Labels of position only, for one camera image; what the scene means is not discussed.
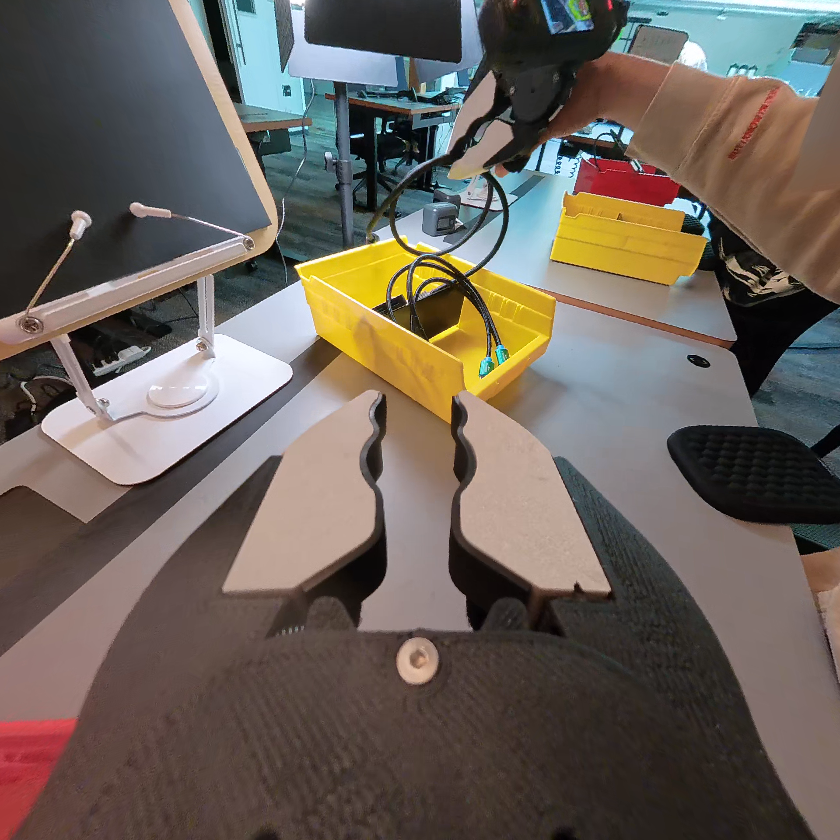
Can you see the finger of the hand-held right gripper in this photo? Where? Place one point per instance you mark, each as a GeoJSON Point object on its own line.
{"type": "Point", "coordinates": [492, 151]}
{"type": "Point", "coordinates": [479, 105]}

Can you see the white board stand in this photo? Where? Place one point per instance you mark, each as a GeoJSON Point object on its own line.
{"type": "Point", "coordinates": [164, 433]}

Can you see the small grey action camera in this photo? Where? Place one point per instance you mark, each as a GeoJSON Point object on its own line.
{"type": "Point", "coordinates": [438, 220]}

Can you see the grey tripod pole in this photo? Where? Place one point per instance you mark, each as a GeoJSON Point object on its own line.
{"type": "Point", "coordinates": [342, 197]}

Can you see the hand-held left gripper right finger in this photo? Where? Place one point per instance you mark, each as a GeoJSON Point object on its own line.
{"type": "Point", "coordinates": [525, 512]}

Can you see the person's right forearm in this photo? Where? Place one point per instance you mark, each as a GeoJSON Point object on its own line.
{"type": "Point", "coordinates": [741, 170]}

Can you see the yellow plastic bin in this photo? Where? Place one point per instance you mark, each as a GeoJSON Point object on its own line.
{"type": "Point", "coordinates": [623, 249]}
{"type": "Point", "coordinates": [394, 354]}

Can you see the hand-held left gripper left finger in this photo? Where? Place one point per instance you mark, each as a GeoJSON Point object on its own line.
{"type": "Point", "coordinates": [315, 505]}

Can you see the white power strip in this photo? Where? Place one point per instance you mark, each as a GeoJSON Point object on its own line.
{"type": "Point", "coordinates": [121, 359]}

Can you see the wooden desk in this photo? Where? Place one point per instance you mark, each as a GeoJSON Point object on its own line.
{"type": "Point", "coordinates": [394, 103]}

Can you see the person's right hand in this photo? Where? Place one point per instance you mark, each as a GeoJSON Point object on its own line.
{"type": "Point", "coordinates": [610, 92]}

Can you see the black chair armrest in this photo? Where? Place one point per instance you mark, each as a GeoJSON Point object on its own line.
{"type": "Point", "coordinates": [754, 472]}

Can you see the black monitor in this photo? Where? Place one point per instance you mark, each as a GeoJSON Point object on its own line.
{"type": "Point", "coordinates": [380, 26]}

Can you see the black bin divider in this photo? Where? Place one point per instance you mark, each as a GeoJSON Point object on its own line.
{"type": "Point", "coordinates": [439, 315]}

